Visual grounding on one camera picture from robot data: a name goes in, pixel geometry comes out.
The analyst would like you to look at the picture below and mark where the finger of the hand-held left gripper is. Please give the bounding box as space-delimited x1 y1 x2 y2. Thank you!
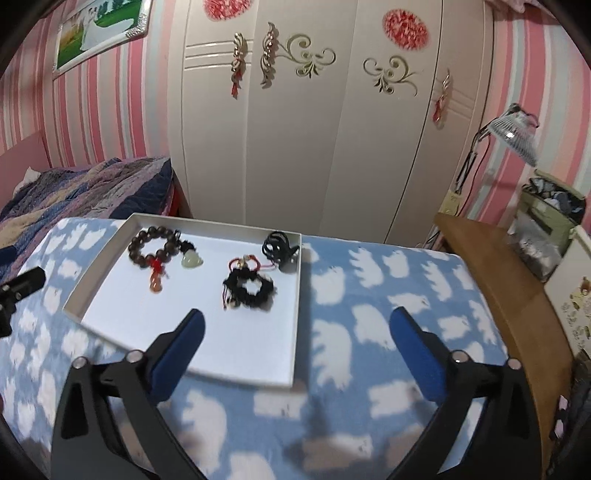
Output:
0 267 47 304

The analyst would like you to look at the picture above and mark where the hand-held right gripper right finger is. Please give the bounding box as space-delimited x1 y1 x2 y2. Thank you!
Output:
388 307 543 480

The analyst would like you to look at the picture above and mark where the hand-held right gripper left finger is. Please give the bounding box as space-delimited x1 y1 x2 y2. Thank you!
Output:
50 308 208 480

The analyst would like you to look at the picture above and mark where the white cardboard box tray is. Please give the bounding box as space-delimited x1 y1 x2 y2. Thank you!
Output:
62 212 304 388

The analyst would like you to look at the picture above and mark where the red knot agate pendant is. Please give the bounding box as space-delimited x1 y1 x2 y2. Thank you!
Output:
147 257 170 294

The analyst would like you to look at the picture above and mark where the black braided cord bracelet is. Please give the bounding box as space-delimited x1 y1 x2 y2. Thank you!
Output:
222 268 276 311

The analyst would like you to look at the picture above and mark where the jade pendant with black cord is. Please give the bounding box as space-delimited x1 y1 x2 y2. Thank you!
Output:
178 239 205 270

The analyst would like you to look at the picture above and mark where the red cord gold charm bracelet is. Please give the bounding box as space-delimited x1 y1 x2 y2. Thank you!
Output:
228 256 265 278

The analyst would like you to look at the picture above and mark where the brown wooden bead bracelet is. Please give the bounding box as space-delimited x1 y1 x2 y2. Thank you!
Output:
128 226 184 273

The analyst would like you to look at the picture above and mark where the black hair claw clip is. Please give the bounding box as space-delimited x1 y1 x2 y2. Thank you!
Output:
262 230 300 273

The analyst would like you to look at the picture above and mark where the blue blanket with white bears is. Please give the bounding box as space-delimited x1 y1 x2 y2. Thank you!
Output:
0 217 514 480

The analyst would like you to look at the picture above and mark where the white pillow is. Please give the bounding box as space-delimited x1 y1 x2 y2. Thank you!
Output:
13 167 41 192

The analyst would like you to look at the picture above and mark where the purple striped quilt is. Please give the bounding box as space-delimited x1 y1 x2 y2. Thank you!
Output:
0 156 175 278

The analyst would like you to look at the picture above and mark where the wooden desk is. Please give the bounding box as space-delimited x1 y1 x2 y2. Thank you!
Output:
434 212 583 467

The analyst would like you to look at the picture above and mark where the pink headboard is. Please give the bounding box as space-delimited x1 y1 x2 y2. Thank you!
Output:
0 130 52 195

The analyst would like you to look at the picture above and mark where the white box with bear print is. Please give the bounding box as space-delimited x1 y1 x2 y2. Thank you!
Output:
544 226 591 361

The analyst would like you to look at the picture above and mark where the green storage bag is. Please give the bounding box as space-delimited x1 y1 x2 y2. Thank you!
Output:
510 170 587 283

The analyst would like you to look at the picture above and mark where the white wardrobe with gold ornaments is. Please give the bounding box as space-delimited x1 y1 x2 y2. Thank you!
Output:
166 0 498 253

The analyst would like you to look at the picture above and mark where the silver desk lamp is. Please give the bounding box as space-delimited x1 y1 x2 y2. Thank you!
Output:
455 104 540 217

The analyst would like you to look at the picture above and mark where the framed wedding picture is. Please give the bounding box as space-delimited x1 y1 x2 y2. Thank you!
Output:
52 0 153 80

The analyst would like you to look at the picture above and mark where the red paper cut decoration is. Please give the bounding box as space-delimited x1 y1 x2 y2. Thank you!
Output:
203 0 253 22
382 10 430 51

